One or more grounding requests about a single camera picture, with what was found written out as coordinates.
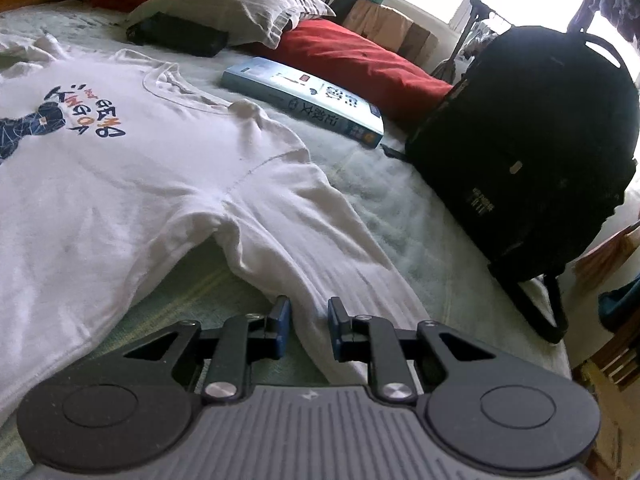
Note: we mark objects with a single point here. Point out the white printed sweatshirt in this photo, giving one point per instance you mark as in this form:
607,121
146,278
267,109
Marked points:
113,167

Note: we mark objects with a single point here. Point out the black folded cloth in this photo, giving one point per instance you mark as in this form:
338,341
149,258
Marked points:
163,30

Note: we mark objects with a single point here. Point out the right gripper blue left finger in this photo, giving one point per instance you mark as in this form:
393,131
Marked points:
240,342

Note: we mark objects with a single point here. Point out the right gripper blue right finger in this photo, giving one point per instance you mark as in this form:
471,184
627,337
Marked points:
374,341

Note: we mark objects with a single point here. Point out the black backpack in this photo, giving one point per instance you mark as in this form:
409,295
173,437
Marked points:
531,152

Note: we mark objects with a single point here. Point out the light blue book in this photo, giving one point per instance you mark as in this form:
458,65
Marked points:
307,97

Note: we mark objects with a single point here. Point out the green quilted bed cover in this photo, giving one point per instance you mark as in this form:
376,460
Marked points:
403,215

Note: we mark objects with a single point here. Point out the red blanket roll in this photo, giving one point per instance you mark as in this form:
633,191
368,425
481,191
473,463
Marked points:
402,91

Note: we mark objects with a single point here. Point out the grey pillow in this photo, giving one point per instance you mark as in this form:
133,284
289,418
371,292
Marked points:
244,21

